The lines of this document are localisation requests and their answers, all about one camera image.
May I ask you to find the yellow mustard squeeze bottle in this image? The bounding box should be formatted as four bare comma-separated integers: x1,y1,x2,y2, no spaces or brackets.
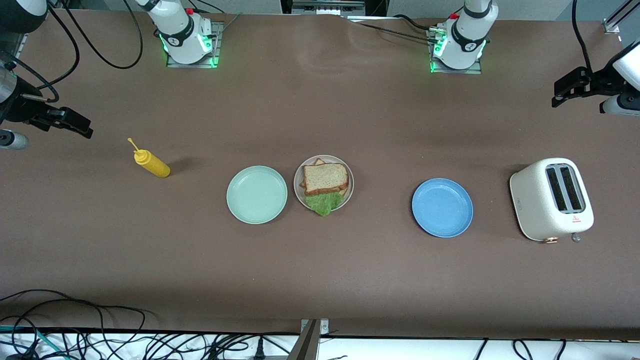
127,137,172,179

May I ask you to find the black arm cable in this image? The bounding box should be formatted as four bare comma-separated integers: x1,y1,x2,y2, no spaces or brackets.
0,0,145,104
572,0,597,75

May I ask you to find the aluminium corner frame profile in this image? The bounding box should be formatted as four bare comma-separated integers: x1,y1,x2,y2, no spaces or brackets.
602,0,640,35

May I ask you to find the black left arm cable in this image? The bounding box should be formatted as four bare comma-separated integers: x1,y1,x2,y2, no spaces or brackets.
572,0,597,75

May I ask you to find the green plate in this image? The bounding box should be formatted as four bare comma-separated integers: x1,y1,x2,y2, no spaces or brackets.
226,165,289,225

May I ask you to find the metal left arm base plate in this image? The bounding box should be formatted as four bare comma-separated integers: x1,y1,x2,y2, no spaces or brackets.
429,27,483,75

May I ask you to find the blue plate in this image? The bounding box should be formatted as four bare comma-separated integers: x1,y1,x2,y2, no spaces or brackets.
411,178,474,239

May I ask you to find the beige plate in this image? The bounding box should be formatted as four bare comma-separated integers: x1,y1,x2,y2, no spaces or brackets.
293,155,355,212

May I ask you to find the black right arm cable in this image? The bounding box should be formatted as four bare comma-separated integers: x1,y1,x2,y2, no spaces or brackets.
0,0,145,104

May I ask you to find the black and silver equipment rack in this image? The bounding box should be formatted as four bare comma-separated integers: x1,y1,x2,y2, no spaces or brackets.
280,0,388,18

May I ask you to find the curled black cable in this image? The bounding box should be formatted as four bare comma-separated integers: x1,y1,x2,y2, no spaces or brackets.
512,339,568,360

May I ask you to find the long looped black cable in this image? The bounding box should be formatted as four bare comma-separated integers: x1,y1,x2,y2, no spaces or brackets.
0,289,147,346

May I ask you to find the light-crumb bread slice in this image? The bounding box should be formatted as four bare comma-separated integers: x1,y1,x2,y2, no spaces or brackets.
299,158,350,197

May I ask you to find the teal cable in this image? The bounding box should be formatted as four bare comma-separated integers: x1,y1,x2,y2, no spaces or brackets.
0,325,61,360

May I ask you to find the black cable on table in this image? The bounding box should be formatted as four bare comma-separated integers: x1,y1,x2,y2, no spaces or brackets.
350,14,446,43

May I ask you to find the green lettuce leaf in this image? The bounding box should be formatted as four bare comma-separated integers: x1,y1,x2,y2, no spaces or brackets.
305,192,345,218

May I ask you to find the dark-crumb bread slice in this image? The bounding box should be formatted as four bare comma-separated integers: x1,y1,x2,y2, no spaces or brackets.
302,162,350,197

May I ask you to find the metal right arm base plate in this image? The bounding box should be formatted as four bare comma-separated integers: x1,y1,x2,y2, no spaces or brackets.
166,21,224,69

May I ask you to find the metal table edge bracket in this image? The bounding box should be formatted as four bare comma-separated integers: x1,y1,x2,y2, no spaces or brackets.
287,318,331,360

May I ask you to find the white two-slot toaster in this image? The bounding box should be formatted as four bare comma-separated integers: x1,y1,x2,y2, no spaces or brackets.
509,157,595,242

